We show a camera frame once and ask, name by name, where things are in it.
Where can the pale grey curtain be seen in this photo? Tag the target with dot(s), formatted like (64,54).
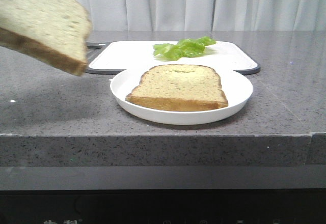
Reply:
(206,15)

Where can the white round plate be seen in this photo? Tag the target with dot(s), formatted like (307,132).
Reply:
(236,87)

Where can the white cutting board black rim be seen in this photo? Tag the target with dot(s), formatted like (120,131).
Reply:
(113,57)

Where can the bread slice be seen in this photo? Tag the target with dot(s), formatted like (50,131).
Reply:
(52,31)
(179,87)

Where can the green lettuce leaf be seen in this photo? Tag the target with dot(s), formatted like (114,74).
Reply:
(184,48)

